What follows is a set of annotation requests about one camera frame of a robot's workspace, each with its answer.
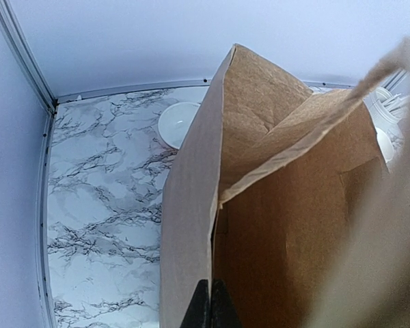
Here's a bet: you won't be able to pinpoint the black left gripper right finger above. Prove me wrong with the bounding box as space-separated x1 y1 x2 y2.
211 279 243 328

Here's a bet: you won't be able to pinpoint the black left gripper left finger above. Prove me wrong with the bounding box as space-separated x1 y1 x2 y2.
180 279 210 328

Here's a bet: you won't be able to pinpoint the brown paper bag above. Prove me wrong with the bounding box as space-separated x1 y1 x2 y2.
159 37 410 327

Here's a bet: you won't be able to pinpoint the orange and white bowl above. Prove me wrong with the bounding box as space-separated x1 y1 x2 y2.
158 102 200 150

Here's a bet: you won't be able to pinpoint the stack of white paper cups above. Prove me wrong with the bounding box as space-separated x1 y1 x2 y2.
375 127 395 164

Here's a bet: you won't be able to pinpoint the white ribbed straw holder cup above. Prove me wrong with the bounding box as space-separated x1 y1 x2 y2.
367 87 409 131

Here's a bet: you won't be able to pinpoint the white wrapped straws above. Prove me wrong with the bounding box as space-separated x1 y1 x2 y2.
381 94 410 115

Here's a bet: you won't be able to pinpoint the right aluminium frame post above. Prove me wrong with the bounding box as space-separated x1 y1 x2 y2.
379 70 408 91

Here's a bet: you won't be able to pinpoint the aluminium frame post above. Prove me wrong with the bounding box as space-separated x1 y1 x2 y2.
0 0 57 115
379 70 408 91

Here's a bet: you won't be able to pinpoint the left aluminium frame post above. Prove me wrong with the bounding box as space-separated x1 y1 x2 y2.
0 0 57 115

